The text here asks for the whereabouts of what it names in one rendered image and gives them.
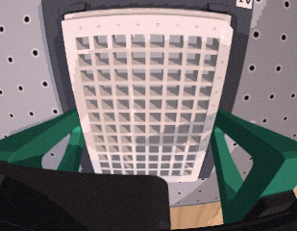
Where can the grey rectangular base plate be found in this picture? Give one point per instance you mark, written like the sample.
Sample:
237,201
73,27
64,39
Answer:
266,96

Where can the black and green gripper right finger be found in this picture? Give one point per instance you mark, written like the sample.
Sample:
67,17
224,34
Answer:
274,167

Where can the white well plate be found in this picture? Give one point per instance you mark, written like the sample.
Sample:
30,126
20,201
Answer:
155,132

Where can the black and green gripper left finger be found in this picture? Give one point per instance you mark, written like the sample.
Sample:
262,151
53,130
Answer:
27,147

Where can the dark grey plate nest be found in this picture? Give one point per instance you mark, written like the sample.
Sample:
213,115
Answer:
239,10

